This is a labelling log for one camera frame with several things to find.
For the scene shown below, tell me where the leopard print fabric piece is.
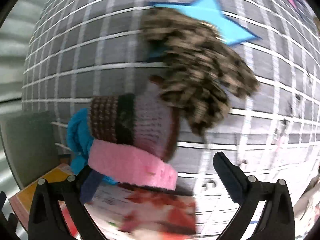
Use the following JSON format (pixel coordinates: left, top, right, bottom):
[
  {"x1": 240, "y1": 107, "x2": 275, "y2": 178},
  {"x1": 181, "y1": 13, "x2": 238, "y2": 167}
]
[{"x1": 142, "y1": 7, "x2": 259, "y2": 137}]

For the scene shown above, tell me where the blue cloth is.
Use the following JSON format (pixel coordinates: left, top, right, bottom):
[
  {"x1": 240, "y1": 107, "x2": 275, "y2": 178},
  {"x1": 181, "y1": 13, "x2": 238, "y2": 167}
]
[{"x1": 66, "y1": 107, "x2": 118, "y2": 186}]

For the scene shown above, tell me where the grey checked star blanket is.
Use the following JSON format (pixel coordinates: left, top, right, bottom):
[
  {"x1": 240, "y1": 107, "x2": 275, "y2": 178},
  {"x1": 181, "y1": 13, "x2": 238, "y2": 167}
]
[{"x1": 22, "y1": 0, "x2": 319, "y2": 239}]

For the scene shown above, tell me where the white red tissue pack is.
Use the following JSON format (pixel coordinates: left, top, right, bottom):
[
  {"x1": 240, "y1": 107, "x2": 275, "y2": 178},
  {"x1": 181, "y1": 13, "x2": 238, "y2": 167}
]
[{"x1": 85, "y1": 183, "x2": 196, "y2": 239}]

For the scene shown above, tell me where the small pink foam sponge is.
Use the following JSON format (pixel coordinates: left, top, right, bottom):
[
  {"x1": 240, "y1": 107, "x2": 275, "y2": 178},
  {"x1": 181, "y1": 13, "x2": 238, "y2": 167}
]
[{"x1": 88, "y1": 139, "x2": 177, "y2": 190}]

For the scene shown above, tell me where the brown purple knitted hat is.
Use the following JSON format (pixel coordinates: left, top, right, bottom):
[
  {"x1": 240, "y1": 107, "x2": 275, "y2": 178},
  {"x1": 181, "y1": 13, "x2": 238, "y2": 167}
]
[{"x1": 88, "y1": 76, "x2": 180, "y2": 162}]

